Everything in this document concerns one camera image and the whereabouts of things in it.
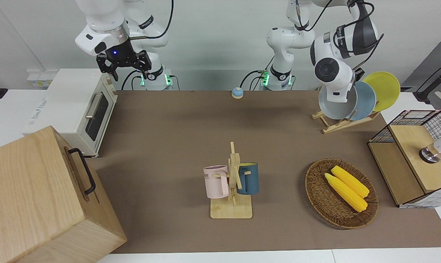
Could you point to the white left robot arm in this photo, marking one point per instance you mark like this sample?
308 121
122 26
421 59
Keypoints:
289 40

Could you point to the white toaster oven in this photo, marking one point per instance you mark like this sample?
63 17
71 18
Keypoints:
70 95

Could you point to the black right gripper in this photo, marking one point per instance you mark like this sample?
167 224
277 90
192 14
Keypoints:
121 56

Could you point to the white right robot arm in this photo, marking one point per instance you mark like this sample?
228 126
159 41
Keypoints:
103 22

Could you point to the wooden mug tree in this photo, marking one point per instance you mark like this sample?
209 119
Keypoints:
231 212

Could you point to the white power strip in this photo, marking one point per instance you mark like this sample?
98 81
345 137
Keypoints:
39 79

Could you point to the small blue bell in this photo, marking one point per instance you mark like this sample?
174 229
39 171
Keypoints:
237 93

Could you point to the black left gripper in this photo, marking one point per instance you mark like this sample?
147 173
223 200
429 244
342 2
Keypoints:
360 75

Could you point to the brown wicker basket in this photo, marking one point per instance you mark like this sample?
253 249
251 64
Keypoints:
322 204

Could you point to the wooden plate rack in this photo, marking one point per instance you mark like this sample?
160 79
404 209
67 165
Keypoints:
337 126

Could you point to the gray plate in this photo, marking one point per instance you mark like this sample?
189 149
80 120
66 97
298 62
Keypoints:
335 111

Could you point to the yellow plate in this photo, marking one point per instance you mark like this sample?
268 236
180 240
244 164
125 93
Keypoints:
386 87

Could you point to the yellow corn cob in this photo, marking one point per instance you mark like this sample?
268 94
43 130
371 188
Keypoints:
352 180
346 193

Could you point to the light blue plate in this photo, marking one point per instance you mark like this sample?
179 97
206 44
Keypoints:
366 98

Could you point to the brown table mat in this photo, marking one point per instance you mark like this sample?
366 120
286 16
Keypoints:
169 146

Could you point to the pink mug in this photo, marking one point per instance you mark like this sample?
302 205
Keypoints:
215 184

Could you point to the dark blue mug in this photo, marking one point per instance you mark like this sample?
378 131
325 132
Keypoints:
251 179

